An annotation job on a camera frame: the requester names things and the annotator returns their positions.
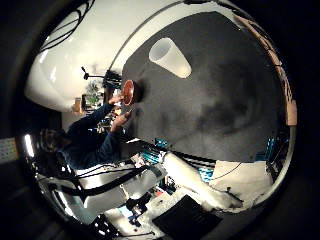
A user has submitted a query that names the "red cup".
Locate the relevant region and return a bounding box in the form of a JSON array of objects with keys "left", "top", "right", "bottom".
[{"left": 120, "top": 79, "right": 144, "bottom": 107}]

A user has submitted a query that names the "dark grey table mat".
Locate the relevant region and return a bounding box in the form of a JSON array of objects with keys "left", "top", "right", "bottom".
[{"left": 120, "top": 11, "right": 288, "bottom": 164}]

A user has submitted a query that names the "person in dark blue sweater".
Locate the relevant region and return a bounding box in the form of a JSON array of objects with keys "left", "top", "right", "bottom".
[{"left": 38, "top": 94, "right": 134, "bottom": 171}]

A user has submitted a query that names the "green potted plant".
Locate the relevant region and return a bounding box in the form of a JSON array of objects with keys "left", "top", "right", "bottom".
[{"left": 84, "top": 81, "right": 103, "bottom": 106}]

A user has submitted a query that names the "brown cardboard strip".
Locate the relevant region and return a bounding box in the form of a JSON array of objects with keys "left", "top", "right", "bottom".
[{"left": 233, "top": 14, "right": 298, "bottom": 127}]

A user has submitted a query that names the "black tripod stand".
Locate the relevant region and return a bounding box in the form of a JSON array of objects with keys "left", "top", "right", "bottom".
[{"left": 80, "top": 66, "right": 108, "bottom": 81}]

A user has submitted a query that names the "teal metal frame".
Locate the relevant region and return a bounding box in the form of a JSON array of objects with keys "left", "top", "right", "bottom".
[{"left": 141, "top": 138, "right": 169, "bottom": 165}]

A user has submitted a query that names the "black cable bundle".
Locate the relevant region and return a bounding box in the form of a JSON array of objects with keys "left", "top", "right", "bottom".
[{"left": 39, "top": 0, "right": 96, "bottom": 54}]

